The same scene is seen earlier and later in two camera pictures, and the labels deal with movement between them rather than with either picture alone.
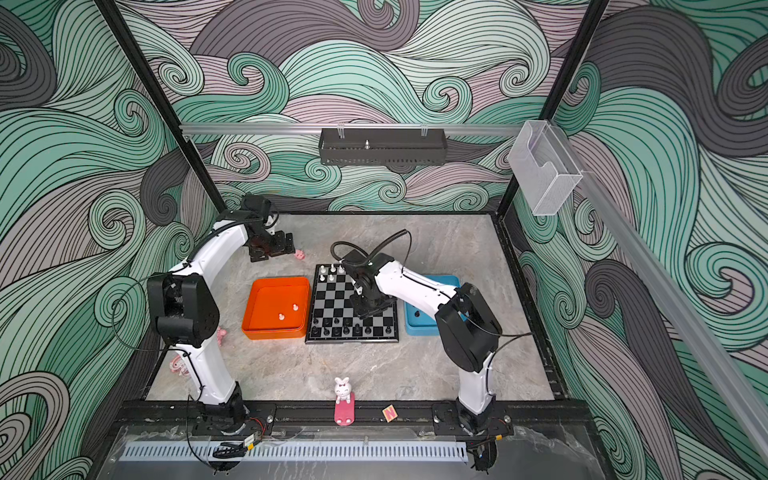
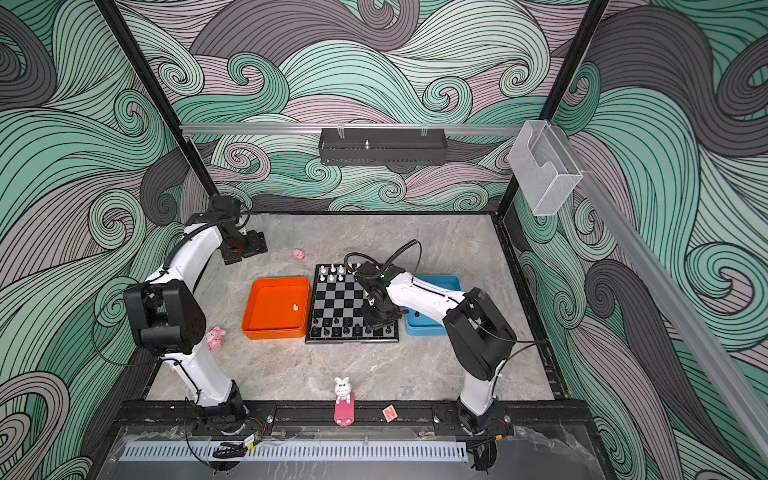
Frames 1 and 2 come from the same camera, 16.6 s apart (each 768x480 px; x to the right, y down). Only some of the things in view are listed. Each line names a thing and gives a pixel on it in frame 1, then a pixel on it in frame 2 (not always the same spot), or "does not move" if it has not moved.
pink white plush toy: x=220 y=334 does not move
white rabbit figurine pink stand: x=344 y=410 does not move
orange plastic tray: x=277 y=308 does not move
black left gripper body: x=271 y=245 → x=244 y=246
